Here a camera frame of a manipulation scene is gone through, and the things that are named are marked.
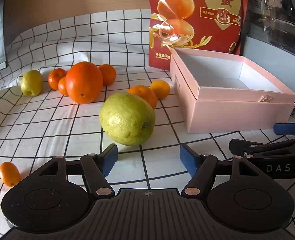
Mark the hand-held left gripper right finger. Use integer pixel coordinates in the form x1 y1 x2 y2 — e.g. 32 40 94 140
179 144 263 197

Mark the tiny orange mandarin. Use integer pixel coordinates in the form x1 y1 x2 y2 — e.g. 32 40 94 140
58 77 69 96

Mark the red printed food bag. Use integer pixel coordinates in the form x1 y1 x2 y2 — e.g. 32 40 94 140
147 0 249 72

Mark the yellow-orange mandarin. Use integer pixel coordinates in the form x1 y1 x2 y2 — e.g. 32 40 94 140
150 80 171 100

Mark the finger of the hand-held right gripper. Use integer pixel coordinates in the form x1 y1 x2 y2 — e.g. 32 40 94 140
273 121 295 138
229 136 295 161

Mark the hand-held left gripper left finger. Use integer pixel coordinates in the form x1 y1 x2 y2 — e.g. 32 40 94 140
31 144 118 197

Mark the pink cardboard box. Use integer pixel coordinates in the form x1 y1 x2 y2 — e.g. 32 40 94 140
169 47 295 134

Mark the large orange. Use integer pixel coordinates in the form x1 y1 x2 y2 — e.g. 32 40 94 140
65 62 103 104

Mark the small yellow-green fruit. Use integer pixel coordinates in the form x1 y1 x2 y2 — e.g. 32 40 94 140
20 70 43 97

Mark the large green pear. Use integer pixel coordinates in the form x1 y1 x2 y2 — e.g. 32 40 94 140
99 92 156 146

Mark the orange kumquat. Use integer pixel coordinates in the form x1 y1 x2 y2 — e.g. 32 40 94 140
0 162 21 187

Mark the white black-checked cloth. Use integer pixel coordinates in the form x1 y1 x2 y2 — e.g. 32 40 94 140
0 9 295 240

